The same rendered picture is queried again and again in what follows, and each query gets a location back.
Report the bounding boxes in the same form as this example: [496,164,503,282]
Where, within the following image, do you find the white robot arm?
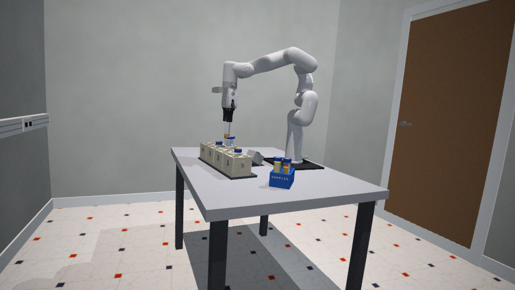
[212,47,318,163]

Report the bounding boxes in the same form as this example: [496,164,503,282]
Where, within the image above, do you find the beige bucket adapter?
[214,149,235,171]
[206,145,230,165]
[223,153,252,177]
[200,143,216,161]

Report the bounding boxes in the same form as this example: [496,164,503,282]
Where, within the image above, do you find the blue tube rack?
[269,167,295,189]

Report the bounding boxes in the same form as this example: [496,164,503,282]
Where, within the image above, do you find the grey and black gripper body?
[221,88,237,108]

